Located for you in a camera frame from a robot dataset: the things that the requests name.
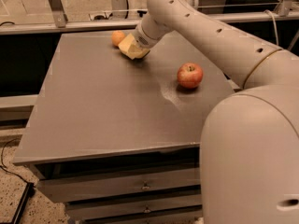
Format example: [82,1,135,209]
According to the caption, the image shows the top grey drawer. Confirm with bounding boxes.
[37,168,200,203]

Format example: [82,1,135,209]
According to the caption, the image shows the black floor cable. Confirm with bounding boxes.
[0,137,30,185]

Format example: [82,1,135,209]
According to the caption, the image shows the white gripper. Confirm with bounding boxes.
[127,24,160,60]

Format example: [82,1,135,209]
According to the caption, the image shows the bottom grey drawer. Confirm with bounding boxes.
[84,206,203,224]

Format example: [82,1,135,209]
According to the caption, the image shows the yellow wavy sponge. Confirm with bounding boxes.
[118,34,135,57]

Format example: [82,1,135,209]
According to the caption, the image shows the white cable on railing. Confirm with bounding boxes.
[264,8,280,47]

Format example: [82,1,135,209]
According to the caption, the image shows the orange fruit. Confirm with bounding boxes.
[111,31,126,47]

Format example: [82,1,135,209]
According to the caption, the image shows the red apple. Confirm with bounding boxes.
[177,63,204,89]

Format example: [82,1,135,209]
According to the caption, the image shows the middle grey drawer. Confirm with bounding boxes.
[66,194,202,220]

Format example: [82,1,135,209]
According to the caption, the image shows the grey drawer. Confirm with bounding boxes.
[84,206,203,224]
[66,194,202,220]
[37,168,200,203]

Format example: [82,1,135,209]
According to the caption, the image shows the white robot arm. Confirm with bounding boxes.
[135,0,299,224]

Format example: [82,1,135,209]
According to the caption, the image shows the grey drawer cabinet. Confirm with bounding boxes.
[12,28,236,224]

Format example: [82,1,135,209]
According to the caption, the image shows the grey metal railing frame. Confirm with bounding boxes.
[0,0,299,35]

